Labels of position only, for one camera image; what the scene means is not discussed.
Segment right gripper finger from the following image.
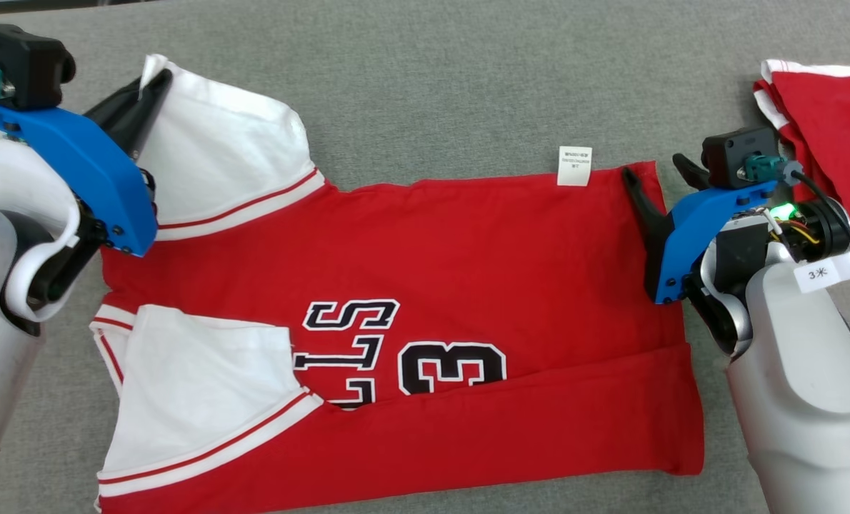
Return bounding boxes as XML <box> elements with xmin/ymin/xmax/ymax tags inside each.
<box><xmin>621</xmin><ymin>166</ymin><xmax>677</xmax><ymax>252</ymax></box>
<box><xmin>672</xmin><ymin>153</ymin><xmax>713</xmax><ymax>192</ymax></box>

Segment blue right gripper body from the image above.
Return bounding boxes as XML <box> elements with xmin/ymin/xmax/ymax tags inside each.
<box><xmin>644</xmin><ymin>181</ymin><xmax>781</xmax><ymax>306</ymax></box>

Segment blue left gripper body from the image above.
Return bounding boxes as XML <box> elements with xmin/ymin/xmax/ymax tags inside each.
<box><xmin>0</xmin><ymin>100</ymin><xmax>159</xmax><ymax>258</ymax></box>

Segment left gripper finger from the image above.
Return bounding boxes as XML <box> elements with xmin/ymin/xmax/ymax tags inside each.
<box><xmin>84</xmin><ymin>68</ymin><xmax>175</xmax><ymax>162</ymax></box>

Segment red basketball shorts white stripes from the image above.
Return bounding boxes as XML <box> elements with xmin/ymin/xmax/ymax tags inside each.
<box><xmin>752</xmin><ymin>59</ymin><xmax>850</xmax><ymax>249</ymax></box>

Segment red jersey white sleeves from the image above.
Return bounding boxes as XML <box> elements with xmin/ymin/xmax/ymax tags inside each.
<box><xmin>88</xmin><ymin>54</ymin><xmax>706</xmax><ymax>514</ymax></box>

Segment white paper cable label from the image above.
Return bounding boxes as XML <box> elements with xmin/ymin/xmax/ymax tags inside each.
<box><xmin>793</xmin><ymin>245</ymin><xmax>850</xmax><ymax>294</ymax></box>

